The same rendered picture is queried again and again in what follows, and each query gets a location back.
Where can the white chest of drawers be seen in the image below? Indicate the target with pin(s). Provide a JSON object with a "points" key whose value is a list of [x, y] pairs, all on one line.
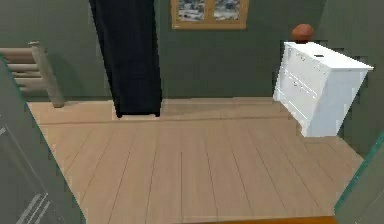
{"points": [[316, 90]]}

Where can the black tall cabinet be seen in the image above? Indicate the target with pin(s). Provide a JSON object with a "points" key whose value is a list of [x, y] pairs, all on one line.
{"points": [[130, 53]]}

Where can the brown ball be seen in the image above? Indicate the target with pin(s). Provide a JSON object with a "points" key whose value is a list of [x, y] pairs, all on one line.
{"points": [[302, 32]]}

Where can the wooden framed window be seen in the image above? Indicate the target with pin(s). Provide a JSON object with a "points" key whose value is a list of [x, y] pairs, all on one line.
{"points": [[209, 13]]}

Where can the beige wooden slatted chair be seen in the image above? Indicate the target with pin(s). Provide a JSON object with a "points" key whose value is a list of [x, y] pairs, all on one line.
{"points": [[33, 71]]}

